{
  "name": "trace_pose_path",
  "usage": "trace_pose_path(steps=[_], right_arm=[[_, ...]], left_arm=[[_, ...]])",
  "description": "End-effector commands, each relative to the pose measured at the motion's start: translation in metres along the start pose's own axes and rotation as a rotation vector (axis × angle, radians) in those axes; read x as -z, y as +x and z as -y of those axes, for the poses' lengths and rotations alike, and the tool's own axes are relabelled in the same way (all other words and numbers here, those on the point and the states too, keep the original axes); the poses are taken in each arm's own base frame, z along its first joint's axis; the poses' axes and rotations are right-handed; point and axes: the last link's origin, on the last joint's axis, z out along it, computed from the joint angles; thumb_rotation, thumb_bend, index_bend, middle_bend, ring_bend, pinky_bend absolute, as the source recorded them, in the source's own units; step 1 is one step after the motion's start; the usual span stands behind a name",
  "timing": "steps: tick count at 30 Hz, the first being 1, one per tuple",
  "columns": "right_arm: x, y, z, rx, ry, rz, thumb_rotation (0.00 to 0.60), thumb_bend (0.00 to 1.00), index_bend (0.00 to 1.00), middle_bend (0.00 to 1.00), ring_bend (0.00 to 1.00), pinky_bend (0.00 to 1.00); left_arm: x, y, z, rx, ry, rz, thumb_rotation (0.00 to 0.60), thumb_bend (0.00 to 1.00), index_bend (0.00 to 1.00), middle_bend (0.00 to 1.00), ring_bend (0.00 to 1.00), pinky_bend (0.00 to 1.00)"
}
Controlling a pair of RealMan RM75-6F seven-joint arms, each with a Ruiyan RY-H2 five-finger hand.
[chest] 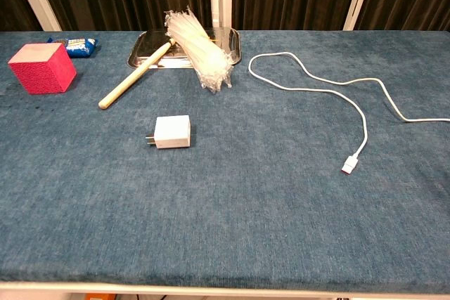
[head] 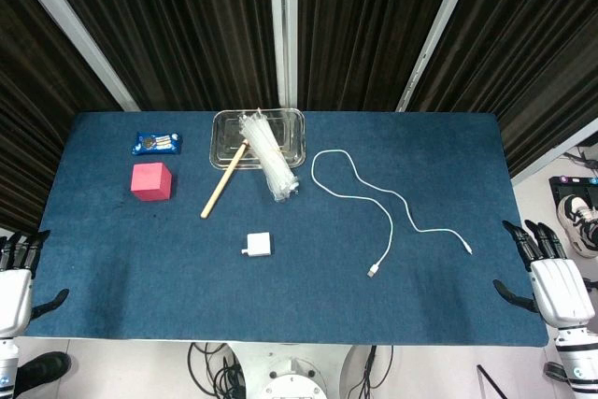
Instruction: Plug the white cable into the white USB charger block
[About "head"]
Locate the shiny rectangular tray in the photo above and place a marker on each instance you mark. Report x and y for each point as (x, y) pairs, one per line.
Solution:
(229, 137)

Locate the dark pleated curtain panel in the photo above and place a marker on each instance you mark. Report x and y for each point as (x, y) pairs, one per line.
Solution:
(364, 20)
(28, 114)
(537, 44)
(187, 20)

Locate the blue cookie packet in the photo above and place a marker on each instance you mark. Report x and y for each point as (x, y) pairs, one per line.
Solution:
(156, 143)

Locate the white power adapter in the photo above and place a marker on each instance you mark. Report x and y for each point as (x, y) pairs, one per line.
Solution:
(259, 245)

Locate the pink cube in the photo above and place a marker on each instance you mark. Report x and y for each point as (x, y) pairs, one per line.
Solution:
(149, 181)

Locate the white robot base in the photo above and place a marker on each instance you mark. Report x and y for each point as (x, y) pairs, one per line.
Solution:
(289, 371)

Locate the bundle of clear straws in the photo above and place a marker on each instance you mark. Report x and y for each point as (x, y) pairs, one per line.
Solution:
(275, 161)

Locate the white partition frame post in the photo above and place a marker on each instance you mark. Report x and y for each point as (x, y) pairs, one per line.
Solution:
(282, 20)
(70, 25)
(551, 158)
(439, 30)

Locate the thin black rod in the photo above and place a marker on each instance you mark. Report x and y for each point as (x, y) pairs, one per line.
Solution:
(490, 380)

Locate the black device with coloured buttons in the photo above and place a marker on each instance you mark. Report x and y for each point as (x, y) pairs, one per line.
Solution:
(558, 189)

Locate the black and white sneaker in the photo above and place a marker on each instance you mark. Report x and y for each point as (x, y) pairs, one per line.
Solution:
(579, 221)

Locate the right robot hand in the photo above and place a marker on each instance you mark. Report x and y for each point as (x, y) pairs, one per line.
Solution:
(560, 291)

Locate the blue table cloth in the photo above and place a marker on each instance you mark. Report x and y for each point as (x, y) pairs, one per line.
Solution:
(140, 277)

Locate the wooden stick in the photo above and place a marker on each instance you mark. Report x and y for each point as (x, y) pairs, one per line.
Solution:
(219, 189)

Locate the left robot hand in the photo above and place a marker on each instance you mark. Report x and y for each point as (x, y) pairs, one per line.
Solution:
(16, 296)

